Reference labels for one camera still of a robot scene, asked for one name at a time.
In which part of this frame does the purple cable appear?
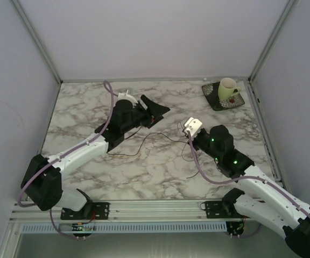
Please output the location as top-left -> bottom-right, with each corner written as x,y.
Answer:
188,134 -> 310,258
17,80 -> 117,240

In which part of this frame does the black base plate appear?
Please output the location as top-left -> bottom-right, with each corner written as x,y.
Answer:
203,200 -> 241,219
60,202 -> 110,220

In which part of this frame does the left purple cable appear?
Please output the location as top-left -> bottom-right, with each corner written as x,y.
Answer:
17,80 -> 117,240

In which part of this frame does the aluminium corner post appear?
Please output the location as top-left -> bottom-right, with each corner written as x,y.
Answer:
248,0 -> 299,84
11,0 -> 62,85

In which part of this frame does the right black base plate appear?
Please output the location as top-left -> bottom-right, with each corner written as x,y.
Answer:
203,200 -> 241,219

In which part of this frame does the light green mug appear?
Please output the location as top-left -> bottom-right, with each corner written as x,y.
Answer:
218,77 -> 241,100

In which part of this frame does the left controller board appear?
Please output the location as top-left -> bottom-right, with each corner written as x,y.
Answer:
72,223 -> 96,241

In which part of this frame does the left aluminium corner post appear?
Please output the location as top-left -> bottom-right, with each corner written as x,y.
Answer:
11,0 -> 62,85

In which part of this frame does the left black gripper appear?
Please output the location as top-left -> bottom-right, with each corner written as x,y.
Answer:
122,95 -> 171,134

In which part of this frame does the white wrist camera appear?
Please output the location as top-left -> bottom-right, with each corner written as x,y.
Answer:
117,90 -> 138,106
183,117 -> 203,139

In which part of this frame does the dark floral square plate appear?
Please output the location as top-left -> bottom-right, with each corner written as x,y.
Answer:
201,82 -> 245,111

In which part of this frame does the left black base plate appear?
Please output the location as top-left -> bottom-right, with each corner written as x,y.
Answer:
60,202 -> 110,220

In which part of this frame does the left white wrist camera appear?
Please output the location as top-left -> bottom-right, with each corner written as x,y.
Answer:
117,90 -> 138,106

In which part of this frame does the grey slotted cable duct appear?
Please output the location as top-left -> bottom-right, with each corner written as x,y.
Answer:
22,221 -> 229,234

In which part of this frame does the dark thin wire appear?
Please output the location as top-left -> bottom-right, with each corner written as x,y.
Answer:
106,132 -> 201,180

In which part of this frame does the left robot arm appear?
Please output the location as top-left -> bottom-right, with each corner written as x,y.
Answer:
20,94 -> 170,214

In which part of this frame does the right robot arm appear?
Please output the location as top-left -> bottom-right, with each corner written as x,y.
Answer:
184,124 -> 310,257

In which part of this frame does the controller board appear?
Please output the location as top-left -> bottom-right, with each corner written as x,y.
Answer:
72,223 -> 96,241
226,218 -> 246,239

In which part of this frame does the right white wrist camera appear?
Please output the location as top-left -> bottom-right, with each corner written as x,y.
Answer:
183,117 -> 203,139

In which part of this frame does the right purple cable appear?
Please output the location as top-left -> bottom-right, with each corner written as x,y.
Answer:
188,134 -> 310,258

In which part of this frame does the right controller board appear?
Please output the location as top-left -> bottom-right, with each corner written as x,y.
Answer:
226,218 -> 246,239

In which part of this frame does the aluminium front rail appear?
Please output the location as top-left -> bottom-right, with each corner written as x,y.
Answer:
9,197 -> 308,222

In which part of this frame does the right aluminium corner post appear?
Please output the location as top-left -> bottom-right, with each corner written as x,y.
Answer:
248,0 -> 299,84

